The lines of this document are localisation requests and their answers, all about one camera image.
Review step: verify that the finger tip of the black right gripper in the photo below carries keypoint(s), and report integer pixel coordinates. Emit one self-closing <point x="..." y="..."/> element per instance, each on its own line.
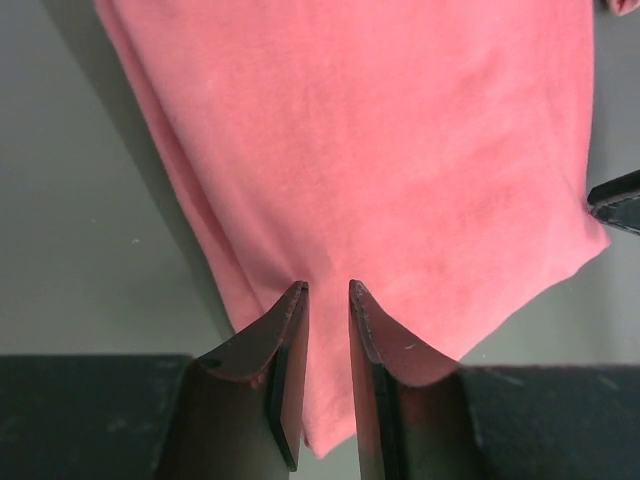
<point x="616" y="202"/>

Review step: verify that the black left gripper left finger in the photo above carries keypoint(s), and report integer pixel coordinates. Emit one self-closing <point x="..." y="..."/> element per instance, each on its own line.
<point x="232" y="413"/>

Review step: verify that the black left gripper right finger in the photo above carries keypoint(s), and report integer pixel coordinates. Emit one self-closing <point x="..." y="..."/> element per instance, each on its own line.
<point x="422" y="415"/>

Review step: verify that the salmon pink t-shirt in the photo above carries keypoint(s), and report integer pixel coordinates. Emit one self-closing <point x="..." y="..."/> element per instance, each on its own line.
<point x="436" y="151"/>

